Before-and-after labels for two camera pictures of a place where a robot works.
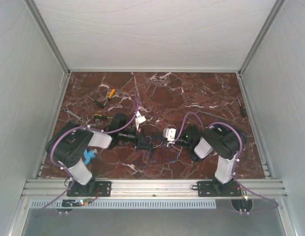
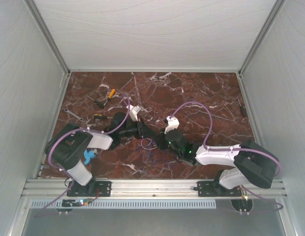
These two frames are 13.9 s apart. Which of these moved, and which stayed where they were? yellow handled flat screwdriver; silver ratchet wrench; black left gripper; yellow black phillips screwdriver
Moved: black left gripper
Stayed: silver ratchet wrench; yellow handled flat screwdriver; yellow black phillips screwdriver
